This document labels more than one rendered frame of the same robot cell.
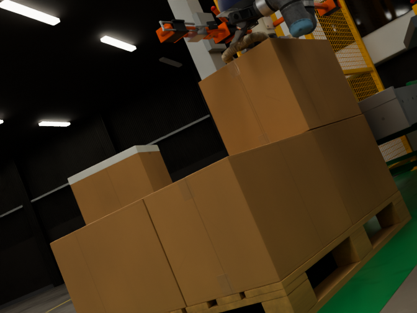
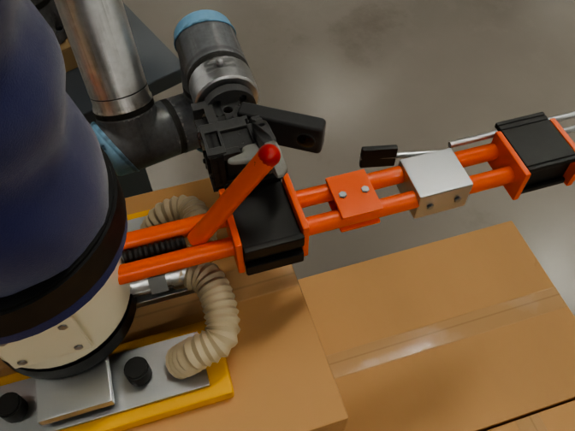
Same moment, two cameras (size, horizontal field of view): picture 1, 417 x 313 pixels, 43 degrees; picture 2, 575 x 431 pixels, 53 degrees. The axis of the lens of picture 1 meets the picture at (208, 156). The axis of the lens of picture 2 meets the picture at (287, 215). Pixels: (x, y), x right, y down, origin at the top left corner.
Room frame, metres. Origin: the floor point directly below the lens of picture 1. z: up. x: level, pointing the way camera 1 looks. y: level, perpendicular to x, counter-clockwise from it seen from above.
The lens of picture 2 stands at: (2.48, -0.03, 1.62)
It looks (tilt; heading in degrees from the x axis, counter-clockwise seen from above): 55 degrees down; 216
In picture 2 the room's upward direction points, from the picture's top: straight up
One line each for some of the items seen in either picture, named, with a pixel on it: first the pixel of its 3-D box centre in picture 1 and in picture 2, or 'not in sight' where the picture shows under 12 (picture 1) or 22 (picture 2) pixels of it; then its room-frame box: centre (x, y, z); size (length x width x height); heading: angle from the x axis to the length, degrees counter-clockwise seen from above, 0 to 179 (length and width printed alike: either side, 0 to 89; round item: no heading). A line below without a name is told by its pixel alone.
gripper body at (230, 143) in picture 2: (251, 15); (234, 137); (2.11, -0.39, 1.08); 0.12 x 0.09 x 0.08; 53
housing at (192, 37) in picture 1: (195, 33); (432, 183); (2.02, -0.14, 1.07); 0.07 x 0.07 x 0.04; 53
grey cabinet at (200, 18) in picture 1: (209, 31); not in sight; (3.86, -0.37, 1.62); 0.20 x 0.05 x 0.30; 143
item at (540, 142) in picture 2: (172, 32); (534, 158); (1.92, -0.06, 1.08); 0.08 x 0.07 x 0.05; 143
